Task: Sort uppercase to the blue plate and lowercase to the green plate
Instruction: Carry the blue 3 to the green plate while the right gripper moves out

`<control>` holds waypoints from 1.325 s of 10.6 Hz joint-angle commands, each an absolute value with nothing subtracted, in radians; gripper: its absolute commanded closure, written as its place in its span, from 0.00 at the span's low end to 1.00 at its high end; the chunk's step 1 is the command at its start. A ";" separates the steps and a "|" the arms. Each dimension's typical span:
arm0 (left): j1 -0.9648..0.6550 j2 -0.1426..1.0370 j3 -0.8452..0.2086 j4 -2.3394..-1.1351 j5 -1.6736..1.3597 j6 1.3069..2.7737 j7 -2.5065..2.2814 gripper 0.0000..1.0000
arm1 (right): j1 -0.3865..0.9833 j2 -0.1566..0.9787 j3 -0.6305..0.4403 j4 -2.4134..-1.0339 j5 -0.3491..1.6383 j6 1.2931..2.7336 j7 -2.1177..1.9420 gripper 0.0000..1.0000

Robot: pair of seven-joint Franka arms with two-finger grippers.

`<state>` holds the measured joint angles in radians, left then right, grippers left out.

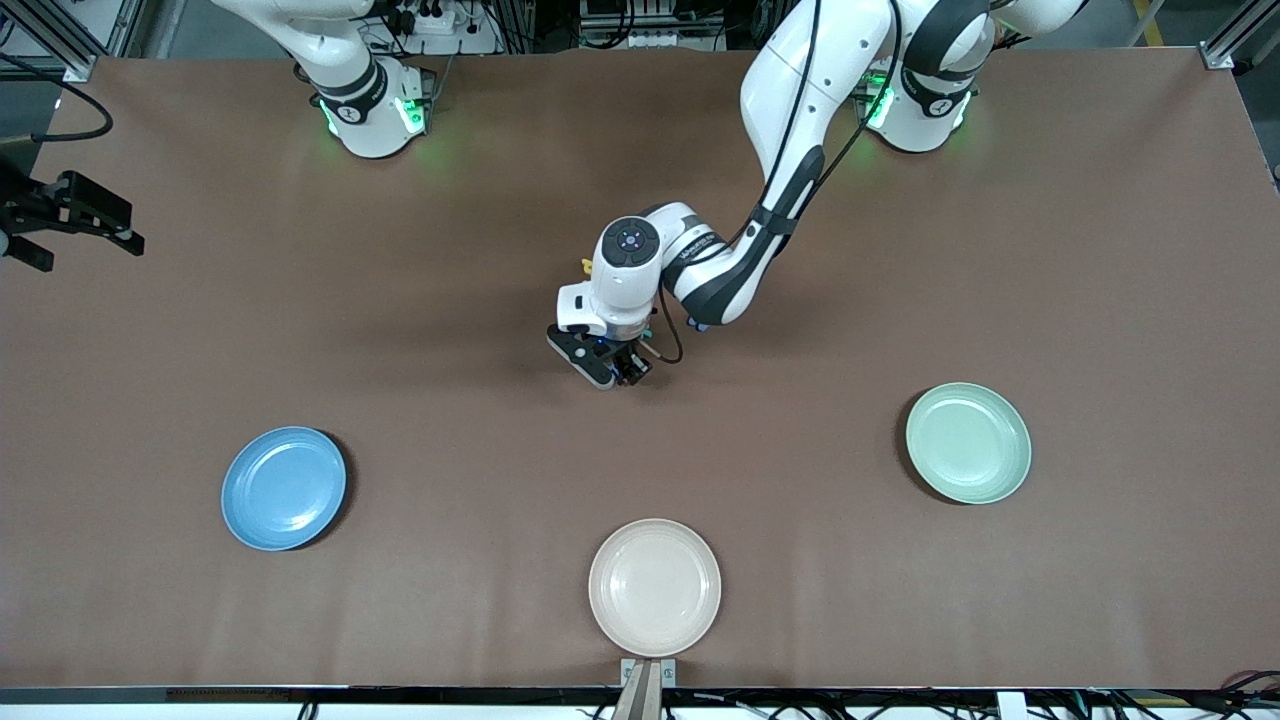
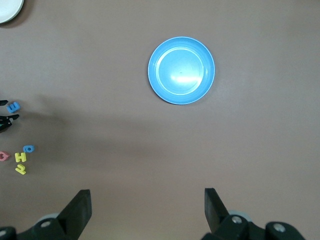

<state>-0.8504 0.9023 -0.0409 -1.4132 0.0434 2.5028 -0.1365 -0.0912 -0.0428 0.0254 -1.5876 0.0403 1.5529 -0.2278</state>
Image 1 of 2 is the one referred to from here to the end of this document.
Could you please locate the beige plate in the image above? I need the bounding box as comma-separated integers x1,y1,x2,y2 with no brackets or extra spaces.
588,518,722,658

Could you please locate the blue plate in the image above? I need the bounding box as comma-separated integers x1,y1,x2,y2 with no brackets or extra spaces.
221,427,348,552

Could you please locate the green plate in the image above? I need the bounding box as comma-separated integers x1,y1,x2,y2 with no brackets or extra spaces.
905,382,1033,505

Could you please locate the brown table mat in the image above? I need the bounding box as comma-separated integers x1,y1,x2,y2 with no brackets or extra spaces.
0,48,1280,691

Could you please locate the grey equipment rack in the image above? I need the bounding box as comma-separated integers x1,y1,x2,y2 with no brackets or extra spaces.
578,0,727,51

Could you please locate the white power strip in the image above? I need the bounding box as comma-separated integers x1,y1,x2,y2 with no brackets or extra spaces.
395,0,498,56

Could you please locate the aluminium frame profile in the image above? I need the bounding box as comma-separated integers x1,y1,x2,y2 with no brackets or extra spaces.
0,0,111,83
1200,0,1280,71

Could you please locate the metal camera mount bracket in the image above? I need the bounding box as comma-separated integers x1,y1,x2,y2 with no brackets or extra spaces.
620,658,677,720

